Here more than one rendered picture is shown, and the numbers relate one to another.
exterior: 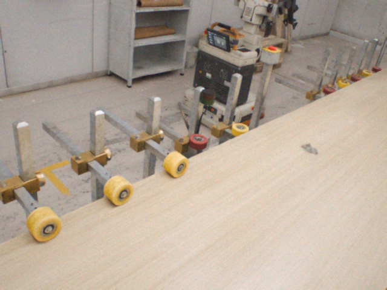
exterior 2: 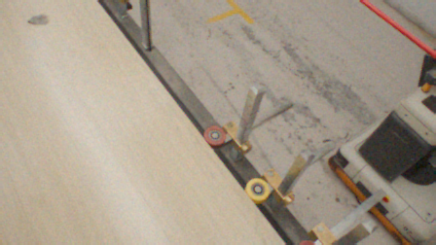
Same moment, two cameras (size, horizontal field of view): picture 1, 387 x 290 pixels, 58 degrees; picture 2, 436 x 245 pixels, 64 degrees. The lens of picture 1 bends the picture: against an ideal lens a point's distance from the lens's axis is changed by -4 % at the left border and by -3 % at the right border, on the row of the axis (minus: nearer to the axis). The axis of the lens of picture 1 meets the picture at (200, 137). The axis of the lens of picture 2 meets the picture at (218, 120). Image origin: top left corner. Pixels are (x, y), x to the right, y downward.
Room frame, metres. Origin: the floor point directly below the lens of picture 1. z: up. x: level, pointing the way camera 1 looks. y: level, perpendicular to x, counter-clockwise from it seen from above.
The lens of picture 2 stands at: (2.36, -1.50, 1.98)
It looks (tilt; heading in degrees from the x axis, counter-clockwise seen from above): 55 degrees down; 96
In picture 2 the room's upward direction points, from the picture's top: 11 degrees clockwise
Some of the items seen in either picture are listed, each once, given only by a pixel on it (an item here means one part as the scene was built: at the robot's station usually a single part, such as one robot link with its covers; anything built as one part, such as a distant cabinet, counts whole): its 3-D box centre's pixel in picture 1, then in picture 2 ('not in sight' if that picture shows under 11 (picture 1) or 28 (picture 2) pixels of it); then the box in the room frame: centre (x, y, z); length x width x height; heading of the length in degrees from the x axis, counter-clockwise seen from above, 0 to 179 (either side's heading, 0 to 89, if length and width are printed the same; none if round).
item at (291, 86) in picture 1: (300, 90); (251, 125); (2.41, -0.65, 0.82); 0.43 x 0.03 x 0.04; 51
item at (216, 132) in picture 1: (224, 128); not in sight; (1.58, -0.11, 0.84); 0.14 x 0.06 x 0.05; 141
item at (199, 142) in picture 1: (196, 148); not in sight; (1.33, 0.01, 0.85); 0.08 x 0.08 x 0.11
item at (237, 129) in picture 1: (238, 136); not in sight; (1.51, -0.18, 0.85); 0.08 x 0.08 x 0.11
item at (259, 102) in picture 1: (259, 101); (145, 11); (1.81, -0.29, 0.93); 0.05 x 0.05 x 0.45; 51
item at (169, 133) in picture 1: (166, 132); not in sight; (1.46, 0.16, 0.84); 0.43 x 0.03 x 0.04; 51
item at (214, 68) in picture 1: (226, 66); (434, 122); (3.34, -0.14, 0.59); 0.55 x 0.34 x 0.83; 50
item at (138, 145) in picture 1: (147, 139); not in sight; (1.20, 0.20, 0.95); 0.14 x 0.06 x 0.05; 141
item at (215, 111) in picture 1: (205, 106); (367, 129); (3.15, -0.01, 0.23); 0.41 x 0.02 x 0.08; 50
